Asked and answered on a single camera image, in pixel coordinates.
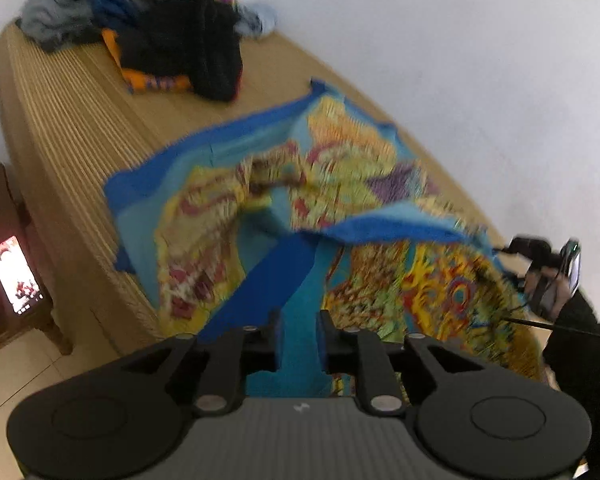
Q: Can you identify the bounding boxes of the black cable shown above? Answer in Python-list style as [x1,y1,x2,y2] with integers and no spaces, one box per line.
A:
[502,315,600,338]

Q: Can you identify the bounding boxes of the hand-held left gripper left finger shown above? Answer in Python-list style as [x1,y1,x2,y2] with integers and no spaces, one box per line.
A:
[121,309,284,417]

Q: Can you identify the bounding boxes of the wooden side table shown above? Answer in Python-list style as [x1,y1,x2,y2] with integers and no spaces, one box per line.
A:
[0,162,74,361]

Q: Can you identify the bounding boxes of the colourful patterned cloth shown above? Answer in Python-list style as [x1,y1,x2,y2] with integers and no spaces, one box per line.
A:
[102,77,543,401]

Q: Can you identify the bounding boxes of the orange printed garment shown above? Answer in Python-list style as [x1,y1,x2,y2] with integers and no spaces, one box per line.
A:
[101,27,192,95]

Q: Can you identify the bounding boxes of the smartphone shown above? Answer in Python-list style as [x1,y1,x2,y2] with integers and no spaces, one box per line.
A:
[0,235,48,317]

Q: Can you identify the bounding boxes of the bamboo mat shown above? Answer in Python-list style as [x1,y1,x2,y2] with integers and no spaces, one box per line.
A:
[0,20,561,396]

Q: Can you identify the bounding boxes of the person's right forearm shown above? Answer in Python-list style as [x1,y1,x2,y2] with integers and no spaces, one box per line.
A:
[542,287,600,480]

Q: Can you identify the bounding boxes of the grey garment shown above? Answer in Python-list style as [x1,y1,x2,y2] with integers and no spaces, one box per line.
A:
[16,0,104,54]

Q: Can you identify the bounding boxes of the light blue garment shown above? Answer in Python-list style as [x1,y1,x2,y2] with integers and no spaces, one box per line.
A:
[236,4,279,39]

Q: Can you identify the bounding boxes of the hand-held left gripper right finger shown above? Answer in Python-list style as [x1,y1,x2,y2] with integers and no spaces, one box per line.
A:
[315,309,482,417]

